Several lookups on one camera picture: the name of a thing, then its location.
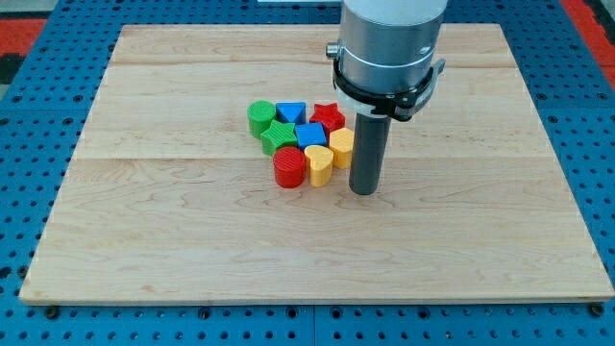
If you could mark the yellow hexagon block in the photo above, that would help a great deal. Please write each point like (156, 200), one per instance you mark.
(342, 145)

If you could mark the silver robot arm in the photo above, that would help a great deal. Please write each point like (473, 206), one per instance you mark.
(382, 60)

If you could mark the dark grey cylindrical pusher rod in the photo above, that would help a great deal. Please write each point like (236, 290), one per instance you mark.
(371, 134)

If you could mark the red cylinder block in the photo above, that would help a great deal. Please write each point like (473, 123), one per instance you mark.
(289, 167)

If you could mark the blue cube block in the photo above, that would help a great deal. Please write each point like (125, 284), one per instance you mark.
(310, 134)

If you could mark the red star block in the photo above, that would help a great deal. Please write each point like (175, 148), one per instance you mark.
(329, 117)

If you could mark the light wooden board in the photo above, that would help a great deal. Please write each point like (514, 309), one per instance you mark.
(169, 201)

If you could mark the yellow heart block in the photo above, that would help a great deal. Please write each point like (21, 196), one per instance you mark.
(319, 162)

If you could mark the blue triangle block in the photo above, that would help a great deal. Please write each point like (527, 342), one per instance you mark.
(291, 112)

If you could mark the green cylinder block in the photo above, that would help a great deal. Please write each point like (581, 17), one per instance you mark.
(260, 115)

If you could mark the green star block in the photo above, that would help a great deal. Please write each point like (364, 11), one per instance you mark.
(277, 136)

